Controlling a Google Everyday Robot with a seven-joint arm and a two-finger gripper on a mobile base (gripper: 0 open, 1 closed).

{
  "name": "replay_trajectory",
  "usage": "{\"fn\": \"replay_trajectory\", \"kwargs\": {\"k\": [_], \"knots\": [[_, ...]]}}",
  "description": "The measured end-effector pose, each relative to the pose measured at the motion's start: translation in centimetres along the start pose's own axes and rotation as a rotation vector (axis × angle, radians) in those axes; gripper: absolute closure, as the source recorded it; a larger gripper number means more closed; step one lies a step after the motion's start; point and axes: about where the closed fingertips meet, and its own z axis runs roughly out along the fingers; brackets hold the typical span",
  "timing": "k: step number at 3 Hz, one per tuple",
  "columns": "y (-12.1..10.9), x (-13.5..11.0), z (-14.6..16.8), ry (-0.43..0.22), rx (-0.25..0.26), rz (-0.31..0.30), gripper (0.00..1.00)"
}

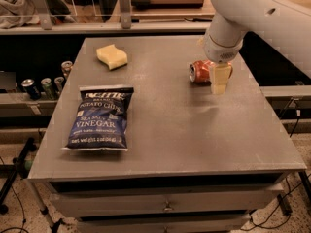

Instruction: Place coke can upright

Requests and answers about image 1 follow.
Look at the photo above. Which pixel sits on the metal rail bracket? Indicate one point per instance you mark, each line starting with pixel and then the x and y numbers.
pixel 43 13
pixel 125 14

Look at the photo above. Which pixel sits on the black tripod stand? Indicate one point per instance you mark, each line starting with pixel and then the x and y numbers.
pixel 9 172

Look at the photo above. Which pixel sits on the middle metal rail bracket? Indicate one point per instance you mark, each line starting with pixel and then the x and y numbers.
pixel 125 14

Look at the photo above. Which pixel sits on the red coke can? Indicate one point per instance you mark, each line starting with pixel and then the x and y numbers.
pixel 199 70

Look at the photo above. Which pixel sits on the green soda can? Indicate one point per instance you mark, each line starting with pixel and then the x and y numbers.
pixel 46 84

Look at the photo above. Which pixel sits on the grey cloth pile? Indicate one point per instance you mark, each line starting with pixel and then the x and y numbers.
pixel 17 13

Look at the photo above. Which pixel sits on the grey drawer cabinet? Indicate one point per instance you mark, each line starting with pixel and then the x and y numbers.
pixel 179 134

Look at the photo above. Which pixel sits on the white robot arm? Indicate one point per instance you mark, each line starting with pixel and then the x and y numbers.
pixel 273 36

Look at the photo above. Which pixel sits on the left metal rail bracket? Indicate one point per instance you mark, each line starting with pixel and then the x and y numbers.
pixel 43 13

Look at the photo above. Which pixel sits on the upper drawer with handle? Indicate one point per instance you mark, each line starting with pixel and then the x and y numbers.
pixel 157 201

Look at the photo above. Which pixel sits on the blue soda can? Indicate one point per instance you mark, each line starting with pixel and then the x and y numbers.
pixel 31 89

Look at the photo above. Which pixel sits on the orange soda can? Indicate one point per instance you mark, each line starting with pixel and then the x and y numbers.
pixel 66 68

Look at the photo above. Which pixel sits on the drawer with handle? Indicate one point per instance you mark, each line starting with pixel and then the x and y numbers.
pixel 157 201
pixel 171 224

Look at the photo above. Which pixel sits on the blue potato chips bag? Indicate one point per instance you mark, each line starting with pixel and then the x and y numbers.
pixel 101 118

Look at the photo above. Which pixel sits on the silver soda can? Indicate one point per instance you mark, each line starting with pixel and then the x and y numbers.
pixel 59 82

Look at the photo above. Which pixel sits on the yellow sponge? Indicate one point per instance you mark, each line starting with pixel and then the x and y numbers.
pixel 112 56

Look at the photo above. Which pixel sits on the lower drawer with handle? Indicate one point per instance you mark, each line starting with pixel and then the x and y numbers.
pixel 171 224

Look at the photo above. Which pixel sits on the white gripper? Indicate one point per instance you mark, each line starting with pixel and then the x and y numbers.
pixel 220 51

